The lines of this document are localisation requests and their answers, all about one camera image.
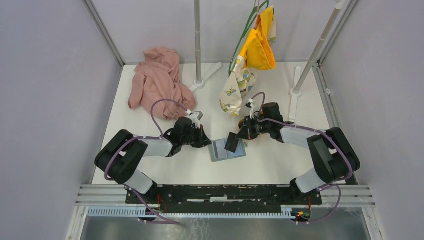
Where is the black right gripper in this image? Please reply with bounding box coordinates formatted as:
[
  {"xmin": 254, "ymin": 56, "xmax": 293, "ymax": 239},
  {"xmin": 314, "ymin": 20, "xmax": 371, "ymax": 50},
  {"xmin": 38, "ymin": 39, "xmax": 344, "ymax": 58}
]
[{"xmin": 236, "ymin": 115, "xmax": 271, "ymax": 141}]

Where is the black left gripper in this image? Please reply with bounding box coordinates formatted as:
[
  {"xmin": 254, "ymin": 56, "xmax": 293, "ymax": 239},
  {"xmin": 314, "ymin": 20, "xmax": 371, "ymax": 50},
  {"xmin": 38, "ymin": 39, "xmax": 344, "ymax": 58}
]
[{"xmin": 181, "ymin": 124, "xmax": 212, "ymax": 149}]

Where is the black credit card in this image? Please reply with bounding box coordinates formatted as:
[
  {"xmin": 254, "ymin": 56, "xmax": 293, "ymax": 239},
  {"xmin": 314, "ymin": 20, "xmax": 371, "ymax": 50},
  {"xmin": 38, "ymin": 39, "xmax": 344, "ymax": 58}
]
[{"xmin": 224, "ymin": 132, "xmax": 240, "ymax": 154}]

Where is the yellow oval tray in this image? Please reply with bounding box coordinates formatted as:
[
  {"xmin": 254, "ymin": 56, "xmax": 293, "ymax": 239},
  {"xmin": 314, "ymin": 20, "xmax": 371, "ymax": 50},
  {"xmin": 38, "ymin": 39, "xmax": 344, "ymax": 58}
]
[{"xmin": 238, "ymin": 116, "xmax": 252, "ymax": 132}]

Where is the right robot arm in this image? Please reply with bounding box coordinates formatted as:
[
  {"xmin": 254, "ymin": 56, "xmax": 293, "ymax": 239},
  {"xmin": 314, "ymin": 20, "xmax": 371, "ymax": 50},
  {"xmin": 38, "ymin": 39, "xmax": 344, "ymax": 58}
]
[{"xmin": 235, "ymin": 102, "xmax": 361, "ymax": 204}]

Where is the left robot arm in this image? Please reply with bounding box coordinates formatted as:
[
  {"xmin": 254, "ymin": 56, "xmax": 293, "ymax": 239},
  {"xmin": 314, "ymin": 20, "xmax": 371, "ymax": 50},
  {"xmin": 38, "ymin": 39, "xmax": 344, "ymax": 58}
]
[{"xmin": 94, "ymin": 116, "xmax": 212, "ymax": 204}]

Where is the left metal rack pole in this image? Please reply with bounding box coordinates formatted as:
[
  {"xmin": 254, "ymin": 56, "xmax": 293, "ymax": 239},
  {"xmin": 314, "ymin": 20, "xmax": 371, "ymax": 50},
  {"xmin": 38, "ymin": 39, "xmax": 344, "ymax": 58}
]
[{"xmin": 189, "ymin": 0, "xmax": 223, "ymax": 93}]

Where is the metal rack pole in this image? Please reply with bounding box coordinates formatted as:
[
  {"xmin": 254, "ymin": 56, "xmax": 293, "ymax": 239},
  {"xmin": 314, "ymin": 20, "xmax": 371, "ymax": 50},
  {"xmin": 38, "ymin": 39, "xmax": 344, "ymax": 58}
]
[
  {"xmin": 189, "ymin": 0, "xmax": 223, "ymax": 93},
  {"xmin": 288, "ymin": 0, "xmax": 345, "ymax": 123}
]

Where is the right metal rack pole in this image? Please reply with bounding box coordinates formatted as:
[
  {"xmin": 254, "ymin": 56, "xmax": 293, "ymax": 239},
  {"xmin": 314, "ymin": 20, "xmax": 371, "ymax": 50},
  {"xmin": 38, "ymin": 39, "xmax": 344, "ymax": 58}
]
[{"xmin": 288, "ymin": 0, "xmax": 345, "ymax": 123}]

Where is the pink crumpled garment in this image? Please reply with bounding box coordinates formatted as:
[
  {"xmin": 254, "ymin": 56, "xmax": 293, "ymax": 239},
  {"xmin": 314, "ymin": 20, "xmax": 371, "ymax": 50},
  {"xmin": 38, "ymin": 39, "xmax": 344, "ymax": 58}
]
[{"xmin": 127, "ymin": 46, "xmax": 197, "ymax": 120}]

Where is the cartoon print children's garment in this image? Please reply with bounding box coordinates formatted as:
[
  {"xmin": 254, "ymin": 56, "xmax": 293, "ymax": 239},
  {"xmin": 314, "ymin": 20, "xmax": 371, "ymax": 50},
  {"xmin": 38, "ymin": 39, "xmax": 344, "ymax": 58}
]
[{"xmin": 219, "ymin": 6, "xmax": 277, "ymax": 117}]

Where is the green clothes hanger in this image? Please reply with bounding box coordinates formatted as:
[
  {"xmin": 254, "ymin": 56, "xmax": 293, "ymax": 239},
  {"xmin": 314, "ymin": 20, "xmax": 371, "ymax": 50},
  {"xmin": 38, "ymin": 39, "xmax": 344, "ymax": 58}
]
[{"xmin": 228, "ymin": 0, "xmax": 270, "ymax": 75}]

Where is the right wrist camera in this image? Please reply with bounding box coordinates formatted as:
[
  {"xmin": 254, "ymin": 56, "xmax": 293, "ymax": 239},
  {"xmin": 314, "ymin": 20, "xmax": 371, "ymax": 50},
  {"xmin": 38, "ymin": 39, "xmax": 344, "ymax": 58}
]
[{"xmin": 245, "ymin": 98, "xmax": 256, "ymax": 119}]

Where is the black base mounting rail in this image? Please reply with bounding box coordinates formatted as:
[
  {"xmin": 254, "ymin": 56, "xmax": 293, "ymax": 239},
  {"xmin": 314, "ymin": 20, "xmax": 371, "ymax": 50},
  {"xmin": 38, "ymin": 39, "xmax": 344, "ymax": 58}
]
[{"xmin": 142, "ymin": 184, "xmax": 323, "ymax": 214}]

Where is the white slotted cable duct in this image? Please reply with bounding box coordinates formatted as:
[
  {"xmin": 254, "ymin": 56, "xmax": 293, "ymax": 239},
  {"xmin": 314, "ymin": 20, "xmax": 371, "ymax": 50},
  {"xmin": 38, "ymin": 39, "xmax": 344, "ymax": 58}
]
[{"xmin": 86, "ymin": 206, "xmax": 294, "ymax": 220}]

